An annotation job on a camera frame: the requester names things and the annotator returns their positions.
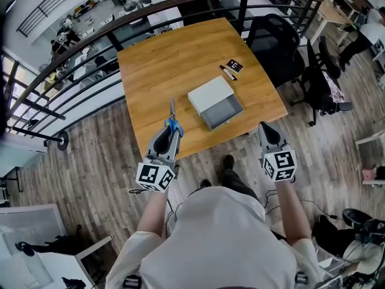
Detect black marker pen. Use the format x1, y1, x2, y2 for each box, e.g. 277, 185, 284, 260
219, 64, 238, 82

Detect black metal railing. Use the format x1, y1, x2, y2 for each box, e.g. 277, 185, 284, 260
5, 0, 325, 138

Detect black white patterned card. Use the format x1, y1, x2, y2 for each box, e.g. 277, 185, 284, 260
225, 58, 244, 73

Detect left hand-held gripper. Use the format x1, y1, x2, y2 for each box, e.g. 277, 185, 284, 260
135, 123, 185, 194

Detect pink cloth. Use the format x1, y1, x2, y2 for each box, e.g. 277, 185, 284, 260
325, 79, 347, 102

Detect white drawer container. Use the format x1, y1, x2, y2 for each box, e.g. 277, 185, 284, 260
187, 75, 245, 131

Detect black barbell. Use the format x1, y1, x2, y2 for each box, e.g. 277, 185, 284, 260
8, 126, 70, 152

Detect person's black trouser leg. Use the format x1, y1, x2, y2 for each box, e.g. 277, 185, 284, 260
221, 168, 260, 202

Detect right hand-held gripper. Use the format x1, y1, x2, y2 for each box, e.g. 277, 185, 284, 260
259, 121, 298, 183

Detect black mesh office chair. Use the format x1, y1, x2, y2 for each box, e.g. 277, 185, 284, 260
245, 13, 306, 87

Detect person's white shirt torso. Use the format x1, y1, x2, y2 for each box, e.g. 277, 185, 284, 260
105, 186, 326, 289

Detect person's left forearm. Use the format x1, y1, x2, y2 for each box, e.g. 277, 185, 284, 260
136, 188, 170, 236

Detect blue handled scissors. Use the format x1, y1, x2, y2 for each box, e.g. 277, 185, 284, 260
163, 97, 185, 138

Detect white perforated table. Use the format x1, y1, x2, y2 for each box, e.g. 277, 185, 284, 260
0, 203, 114, 289

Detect white side table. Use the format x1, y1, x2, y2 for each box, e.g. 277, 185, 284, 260
354, 129, 385, 187

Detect light wooden desk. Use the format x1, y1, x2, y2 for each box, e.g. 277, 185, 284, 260
309, 0, 356, 47

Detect black floor cable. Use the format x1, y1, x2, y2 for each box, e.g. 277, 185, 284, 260
263, 189, 342, 221

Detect person's right forearm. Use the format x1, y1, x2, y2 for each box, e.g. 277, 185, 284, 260
274, 178, 312, 247

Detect black office chair with armrests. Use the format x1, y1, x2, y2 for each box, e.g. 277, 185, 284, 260
289, 36, 353, 128

